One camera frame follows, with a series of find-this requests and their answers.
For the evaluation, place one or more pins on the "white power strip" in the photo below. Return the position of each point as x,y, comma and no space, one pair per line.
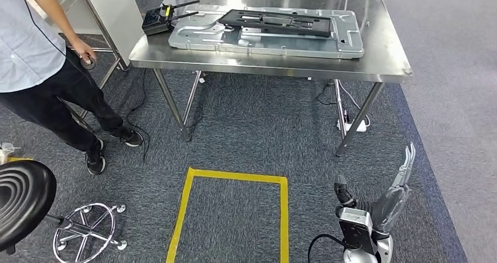
359,127

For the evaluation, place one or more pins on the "clear bag yellow contents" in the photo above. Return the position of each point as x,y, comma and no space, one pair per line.
7,150

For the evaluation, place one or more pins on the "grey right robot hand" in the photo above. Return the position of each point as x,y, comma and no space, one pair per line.
390,210

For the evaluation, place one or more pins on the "stamped silver metal panel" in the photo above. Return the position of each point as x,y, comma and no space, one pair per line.
272,46

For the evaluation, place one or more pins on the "black round handheld controller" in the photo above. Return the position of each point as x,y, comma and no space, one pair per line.
88,63

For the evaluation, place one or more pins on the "black radio box two antennas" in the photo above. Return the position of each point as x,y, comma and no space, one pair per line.
155,24

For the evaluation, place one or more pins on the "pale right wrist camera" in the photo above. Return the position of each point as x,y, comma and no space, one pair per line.
357,226

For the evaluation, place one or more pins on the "person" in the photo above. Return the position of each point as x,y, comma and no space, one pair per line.
31,40

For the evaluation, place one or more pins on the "stainless steel workbench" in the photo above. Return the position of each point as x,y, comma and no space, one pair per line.
272,65

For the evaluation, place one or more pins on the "black plastic plate bracket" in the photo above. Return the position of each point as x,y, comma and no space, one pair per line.
233,18

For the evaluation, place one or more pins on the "white cabinet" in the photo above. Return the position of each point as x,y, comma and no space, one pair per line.
120,13

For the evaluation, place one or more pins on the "black ribbed round disc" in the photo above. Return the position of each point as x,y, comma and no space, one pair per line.
23,199

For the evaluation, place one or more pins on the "metal frame legs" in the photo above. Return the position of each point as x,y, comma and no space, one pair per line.
105,32

